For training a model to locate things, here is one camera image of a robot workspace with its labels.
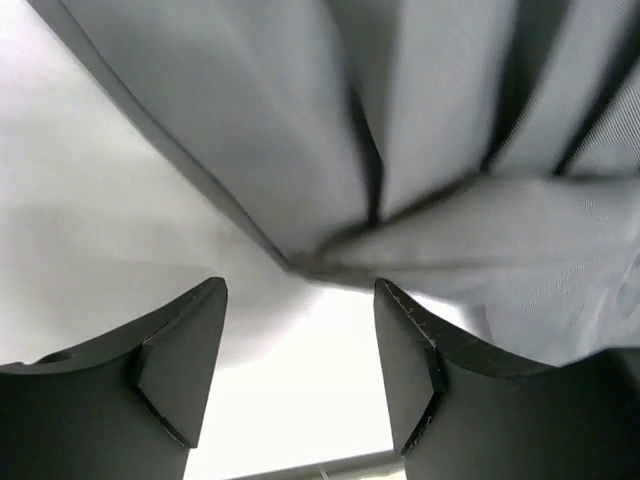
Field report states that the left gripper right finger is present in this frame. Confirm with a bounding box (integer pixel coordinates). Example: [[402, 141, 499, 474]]
[[374, 279, 639, 480]]

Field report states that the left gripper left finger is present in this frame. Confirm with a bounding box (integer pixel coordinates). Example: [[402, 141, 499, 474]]
[[1, 277, 228, 479]]

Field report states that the grey pleated skirt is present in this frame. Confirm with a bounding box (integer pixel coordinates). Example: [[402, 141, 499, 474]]
[[33, 1, 639, 364]]

